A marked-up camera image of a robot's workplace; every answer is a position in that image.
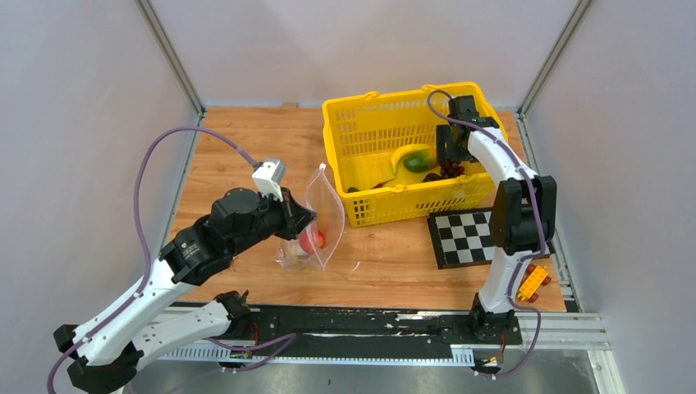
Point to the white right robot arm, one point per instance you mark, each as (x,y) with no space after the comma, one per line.
(523,213)

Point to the clear zip top bag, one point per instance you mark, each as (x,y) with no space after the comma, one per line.
(321,197)

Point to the yellow plastic basket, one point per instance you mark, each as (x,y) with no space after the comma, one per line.
(360,134)

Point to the black white checkerboard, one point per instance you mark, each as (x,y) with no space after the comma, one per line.
(461,238)

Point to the white toy food piece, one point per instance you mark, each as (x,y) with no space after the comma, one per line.
(295,250)

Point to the yellow toy block car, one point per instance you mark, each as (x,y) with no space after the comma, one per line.
(535,276)

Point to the red toy food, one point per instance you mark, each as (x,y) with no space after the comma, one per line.
(311,241)

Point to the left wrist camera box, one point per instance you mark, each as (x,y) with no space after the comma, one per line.
(268,176)

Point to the green toy mango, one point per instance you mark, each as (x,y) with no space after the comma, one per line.
(419,162)

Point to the yellow toy banana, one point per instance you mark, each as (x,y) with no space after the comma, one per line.
(400,153)

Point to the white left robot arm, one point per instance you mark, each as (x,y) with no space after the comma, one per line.
(109,350)

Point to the dark toy grapes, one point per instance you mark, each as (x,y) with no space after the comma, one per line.
(451,169)

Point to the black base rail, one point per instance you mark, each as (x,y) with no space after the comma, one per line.
(407,336)

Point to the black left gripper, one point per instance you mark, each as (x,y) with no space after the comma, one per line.
(295,215)

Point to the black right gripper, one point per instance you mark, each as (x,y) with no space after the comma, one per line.
(445,150)

